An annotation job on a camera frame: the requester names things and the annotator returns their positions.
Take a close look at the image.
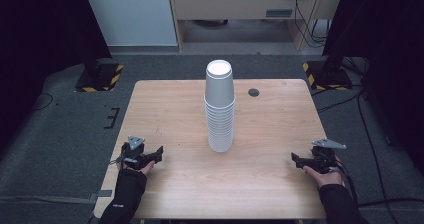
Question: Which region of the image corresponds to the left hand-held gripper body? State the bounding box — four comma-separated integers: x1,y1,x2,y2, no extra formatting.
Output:
120,135,148,170

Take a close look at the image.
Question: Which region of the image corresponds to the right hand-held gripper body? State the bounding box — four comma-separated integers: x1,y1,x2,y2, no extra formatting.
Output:
311,137,348,175

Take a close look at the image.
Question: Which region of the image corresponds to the stack of white paper cups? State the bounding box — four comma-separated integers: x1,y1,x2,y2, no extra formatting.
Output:
203,59,236,153

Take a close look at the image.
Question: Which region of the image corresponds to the person's left hand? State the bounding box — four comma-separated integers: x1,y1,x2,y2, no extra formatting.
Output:
139,160,157,177

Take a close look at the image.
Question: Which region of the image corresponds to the person's right hand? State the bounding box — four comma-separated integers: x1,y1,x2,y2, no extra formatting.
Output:
302,155,345,189

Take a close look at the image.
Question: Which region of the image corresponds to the grey tape strip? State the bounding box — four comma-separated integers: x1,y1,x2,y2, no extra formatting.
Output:
89,189,113,202

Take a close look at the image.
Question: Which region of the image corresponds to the striped-edge black stand base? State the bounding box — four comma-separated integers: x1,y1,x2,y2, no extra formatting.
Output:
302,60,353,92
74,62,125,93

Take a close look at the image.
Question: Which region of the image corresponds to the black curtain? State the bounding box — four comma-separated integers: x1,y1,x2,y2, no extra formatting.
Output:
0,0,113,153
321,0,424,176

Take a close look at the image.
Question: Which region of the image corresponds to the white cabinet panel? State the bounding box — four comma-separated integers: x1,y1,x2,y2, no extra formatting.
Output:
81,0,178,47

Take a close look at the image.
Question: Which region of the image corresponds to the grey label on desk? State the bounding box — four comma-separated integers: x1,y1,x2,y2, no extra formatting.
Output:
265,8,294,19

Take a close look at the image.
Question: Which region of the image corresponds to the light wooden desk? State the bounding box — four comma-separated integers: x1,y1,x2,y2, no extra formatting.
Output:
167,0,346,52

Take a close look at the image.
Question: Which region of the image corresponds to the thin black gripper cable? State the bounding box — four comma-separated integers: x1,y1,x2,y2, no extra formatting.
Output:
108,153,125,171

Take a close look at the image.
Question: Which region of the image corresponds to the long black floor cable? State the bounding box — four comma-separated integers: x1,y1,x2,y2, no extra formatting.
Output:
311,83,424,224

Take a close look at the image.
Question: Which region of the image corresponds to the thin black floor cable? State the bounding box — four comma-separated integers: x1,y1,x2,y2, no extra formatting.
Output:
32,92,55,112

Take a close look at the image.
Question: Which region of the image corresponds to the bundle of hanging black cables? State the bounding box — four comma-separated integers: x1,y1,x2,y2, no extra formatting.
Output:
292,0,330,49

